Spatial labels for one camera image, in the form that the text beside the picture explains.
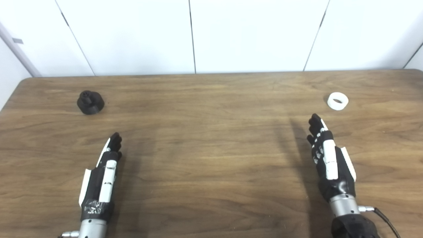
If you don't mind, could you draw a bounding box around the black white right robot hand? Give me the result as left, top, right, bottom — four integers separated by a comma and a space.
306, 113, 357, 203

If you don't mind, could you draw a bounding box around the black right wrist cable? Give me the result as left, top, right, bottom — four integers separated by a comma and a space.
359, 205, 402, 238

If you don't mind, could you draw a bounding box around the white plastic ring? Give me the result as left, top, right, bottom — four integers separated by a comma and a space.
327, 92, 349, 111

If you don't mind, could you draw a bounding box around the round black plastic part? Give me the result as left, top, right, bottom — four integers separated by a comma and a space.
77, 90, 105, 115

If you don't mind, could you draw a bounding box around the gray wall pole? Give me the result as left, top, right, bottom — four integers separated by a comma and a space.
0, 21, 42, 77

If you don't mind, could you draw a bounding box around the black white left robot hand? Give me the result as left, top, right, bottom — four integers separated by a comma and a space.
78, 133, 123, 221

